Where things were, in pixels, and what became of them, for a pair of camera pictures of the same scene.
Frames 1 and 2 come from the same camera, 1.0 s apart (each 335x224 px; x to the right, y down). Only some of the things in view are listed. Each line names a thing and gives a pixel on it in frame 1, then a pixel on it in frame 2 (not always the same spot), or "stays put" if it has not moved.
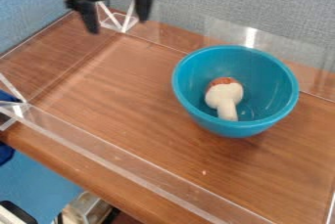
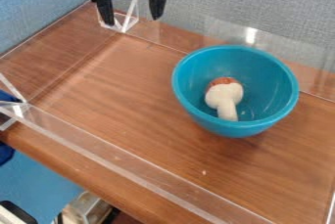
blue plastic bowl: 239,89 stays put
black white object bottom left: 14,215 stays put
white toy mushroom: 223,94 stays put
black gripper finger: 86,9 → 105,8
